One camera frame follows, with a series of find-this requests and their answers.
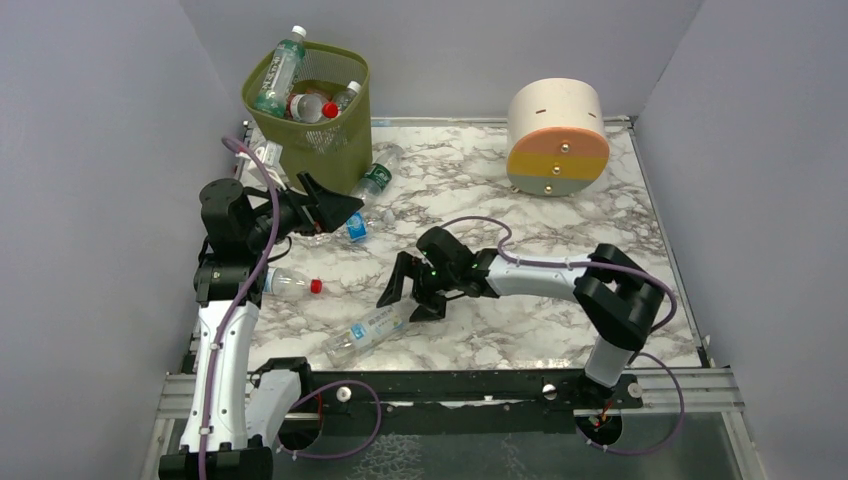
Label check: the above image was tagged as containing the clear bottle blue band label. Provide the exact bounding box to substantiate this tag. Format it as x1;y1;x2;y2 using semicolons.
298;210;397;248

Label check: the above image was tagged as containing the clear bottle dark green label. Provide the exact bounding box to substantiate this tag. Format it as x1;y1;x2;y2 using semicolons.
351;145;404;206

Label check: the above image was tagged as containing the clear bottle light blue label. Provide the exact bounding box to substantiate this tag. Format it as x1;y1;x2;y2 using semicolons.
322;305;407;367

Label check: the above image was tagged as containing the clear bottle red blue label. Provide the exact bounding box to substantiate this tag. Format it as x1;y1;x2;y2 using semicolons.
263;267;323;300

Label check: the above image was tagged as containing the green tea bottle white cap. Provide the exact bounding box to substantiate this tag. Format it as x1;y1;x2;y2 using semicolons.
254;25;307;118

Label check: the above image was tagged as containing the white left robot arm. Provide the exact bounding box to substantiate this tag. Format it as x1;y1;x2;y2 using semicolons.
158;172;364;479

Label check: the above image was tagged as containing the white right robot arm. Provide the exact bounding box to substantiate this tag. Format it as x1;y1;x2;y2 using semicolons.
377;227;673;389

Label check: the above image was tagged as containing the green plastic waste bin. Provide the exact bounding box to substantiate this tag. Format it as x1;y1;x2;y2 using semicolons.
241;41;372;194

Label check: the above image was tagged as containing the cream cylinder with coloured face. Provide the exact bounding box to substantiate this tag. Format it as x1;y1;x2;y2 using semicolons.
506;78;610;197

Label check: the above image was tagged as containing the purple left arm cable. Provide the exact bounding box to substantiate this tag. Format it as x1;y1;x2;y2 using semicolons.
195;136;384;480

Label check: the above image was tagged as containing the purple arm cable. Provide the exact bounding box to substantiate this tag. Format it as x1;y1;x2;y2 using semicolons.
195;136;384;480
439;215;688;458

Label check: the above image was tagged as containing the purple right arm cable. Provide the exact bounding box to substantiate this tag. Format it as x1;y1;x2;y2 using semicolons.
439;215;688;458

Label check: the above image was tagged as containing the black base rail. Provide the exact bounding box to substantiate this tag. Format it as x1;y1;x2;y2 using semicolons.
248;357;643;437

